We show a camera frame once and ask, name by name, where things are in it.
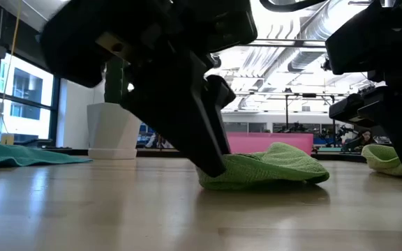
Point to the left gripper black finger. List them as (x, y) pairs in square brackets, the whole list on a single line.
[(187, 132), (223, 94)]

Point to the lime green microfiber towel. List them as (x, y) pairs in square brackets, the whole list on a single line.
[(384, 160)]

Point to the pink translucent plastic basket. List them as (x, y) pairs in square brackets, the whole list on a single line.
[(267, 143)]

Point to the teal microfiber towel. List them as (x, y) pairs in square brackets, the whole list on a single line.
[(19, 155)]

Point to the person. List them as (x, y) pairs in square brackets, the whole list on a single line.
[(361, 139)]

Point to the white faceted plant pot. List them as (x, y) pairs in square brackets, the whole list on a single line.
[(113, 132)]

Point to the small yellow box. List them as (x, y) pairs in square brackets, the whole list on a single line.
[(7, 139)]

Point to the black ceiling dome camera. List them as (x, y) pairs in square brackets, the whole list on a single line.
[(216, 61)]

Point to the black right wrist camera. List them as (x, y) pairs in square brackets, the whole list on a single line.
[(361, 38)]

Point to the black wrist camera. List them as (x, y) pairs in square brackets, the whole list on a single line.
[(229, 31), (361, 38)]

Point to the black background rig frame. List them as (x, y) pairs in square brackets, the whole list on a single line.
[(286, 111)]

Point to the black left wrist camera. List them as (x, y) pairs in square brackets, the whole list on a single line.
[(229, 31)]

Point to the black window frame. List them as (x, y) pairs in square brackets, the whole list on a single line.
[(56, 115)]

